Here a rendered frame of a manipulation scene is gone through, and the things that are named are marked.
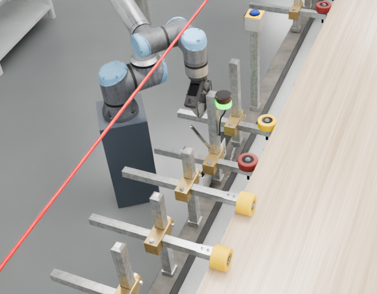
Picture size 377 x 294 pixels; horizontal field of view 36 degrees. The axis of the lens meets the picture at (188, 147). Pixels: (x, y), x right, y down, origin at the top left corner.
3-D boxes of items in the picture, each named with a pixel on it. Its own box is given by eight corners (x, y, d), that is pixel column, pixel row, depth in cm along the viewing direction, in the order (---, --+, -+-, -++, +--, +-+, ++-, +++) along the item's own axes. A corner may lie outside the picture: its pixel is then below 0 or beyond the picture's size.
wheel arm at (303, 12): (249, 10, 329) (249, 3, 326) (250, 7, 331) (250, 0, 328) (325, 21, 314) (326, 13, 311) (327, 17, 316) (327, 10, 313)
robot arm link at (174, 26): (158, 20, 221) (171, 35, 213) (186, 11, 224) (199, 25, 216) (161, 41, 228) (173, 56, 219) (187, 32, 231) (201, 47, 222)
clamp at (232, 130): (222, 134, 253) (222, 125, 250) (233, 115, 262) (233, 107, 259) (236, 137, 251) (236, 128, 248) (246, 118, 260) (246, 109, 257)
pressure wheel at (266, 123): (263, 147, 248) (263, 127, 240) (254, 137, 253) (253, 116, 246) (279, 141, 250) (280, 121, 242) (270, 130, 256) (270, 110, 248)
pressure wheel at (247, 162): (235, 183, 234) (234, 163, 226) (242, 170, 239) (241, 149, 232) (254, 188, 231) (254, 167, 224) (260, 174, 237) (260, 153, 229)
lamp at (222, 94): (215, 140, 230) (212, 97, 215) (221, 131, 234) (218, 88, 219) (229, 143, 228) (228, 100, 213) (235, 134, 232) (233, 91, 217)
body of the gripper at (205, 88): (212, 91, 232) (211, 67, 224) (204, 105, 226) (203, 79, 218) (195, 88, 234) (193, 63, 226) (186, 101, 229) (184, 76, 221)
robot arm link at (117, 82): (99, 93, 303) (92, 65, 291) (129, 83, 308) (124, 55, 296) (108, 109, 293) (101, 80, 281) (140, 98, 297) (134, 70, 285)
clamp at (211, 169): (202, 172, 237) (201, 164, 233) (214, 151, 245) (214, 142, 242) (215, 176, 235) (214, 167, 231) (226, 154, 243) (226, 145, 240)
